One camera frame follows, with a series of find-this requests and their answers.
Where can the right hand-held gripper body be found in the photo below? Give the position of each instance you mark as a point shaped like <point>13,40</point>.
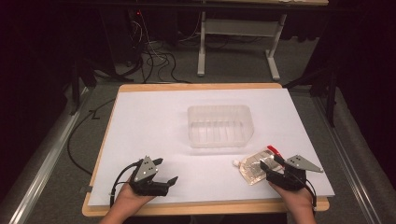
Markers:
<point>288,179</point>

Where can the clear plastic container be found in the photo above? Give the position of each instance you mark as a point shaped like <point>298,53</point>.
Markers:
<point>220,126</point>

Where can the clear liquid pouch red strip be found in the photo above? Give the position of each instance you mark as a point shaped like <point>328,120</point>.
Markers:
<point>253,166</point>

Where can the person's left hand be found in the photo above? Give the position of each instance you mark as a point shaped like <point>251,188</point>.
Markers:
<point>130,199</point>

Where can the aluminium floor rail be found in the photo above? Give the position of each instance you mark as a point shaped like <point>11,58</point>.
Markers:
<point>348,146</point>
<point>40,168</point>

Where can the black metal stand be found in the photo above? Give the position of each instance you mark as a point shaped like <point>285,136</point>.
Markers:
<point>330,93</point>
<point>76,84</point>

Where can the person's right hand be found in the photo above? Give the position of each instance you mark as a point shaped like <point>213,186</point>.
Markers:
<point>297,199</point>

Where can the white metal desk frame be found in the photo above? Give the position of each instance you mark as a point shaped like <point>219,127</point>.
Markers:
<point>239,27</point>

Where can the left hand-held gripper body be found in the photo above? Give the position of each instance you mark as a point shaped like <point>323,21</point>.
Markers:
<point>145,174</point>

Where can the grey tape tab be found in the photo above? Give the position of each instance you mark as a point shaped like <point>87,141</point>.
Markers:
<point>86,189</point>

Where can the white board sheet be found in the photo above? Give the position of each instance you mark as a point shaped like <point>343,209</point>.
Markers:
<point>155,124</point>

